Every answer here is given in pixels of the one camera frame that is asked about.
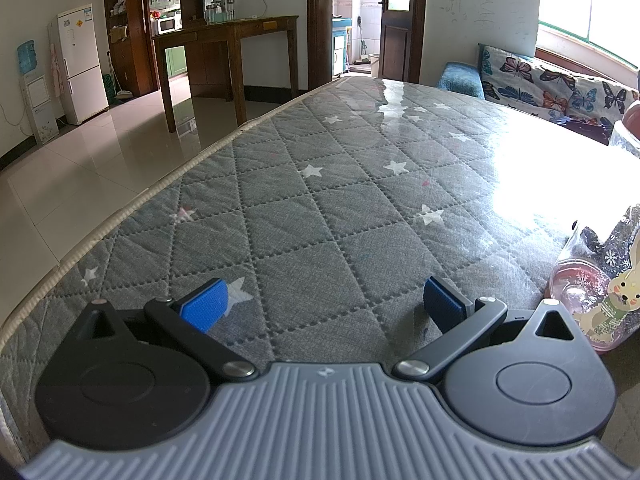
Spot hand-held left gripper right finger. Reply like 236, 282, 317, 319
392, 276, 583, 382

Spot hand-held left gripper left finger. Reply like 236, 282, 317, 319
75, 277, 260, 380

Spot clear rabbit print container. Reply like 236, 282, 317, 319
547, 202, 640, 356

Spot blue sofa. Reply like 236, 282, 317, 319
436, 61, 485, 100

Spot broom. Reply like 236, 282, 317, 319
106, 52, 134, 101

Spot butterfly print pillow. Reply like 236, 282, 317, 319
477, 44, 640, 131

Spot wooden door with glass panel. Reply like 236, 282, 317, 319
379, 0, 415, 81

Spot white water dispenser blue bottle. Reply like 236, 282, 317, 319
17, 40, 60, 147

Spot dark wooden side table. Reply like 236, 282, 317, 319
151, 15, 300, 133

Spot white refrigerator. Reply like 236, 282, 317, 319
47, 4, 110, 126

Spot blue washbasin cabinet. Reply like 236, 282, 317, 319
331, 17, 352, 78

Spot pink towel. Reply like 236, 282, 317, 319
48, 44, 64, 97

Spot dark wooden shelf cabinet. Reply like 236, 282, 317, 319
102, 0, 226, 98

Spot green framed window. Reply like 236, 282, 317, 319
537, 0, 640, 71

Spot dark wooden door frame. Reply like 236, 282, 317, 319
306, 0, 428, 92

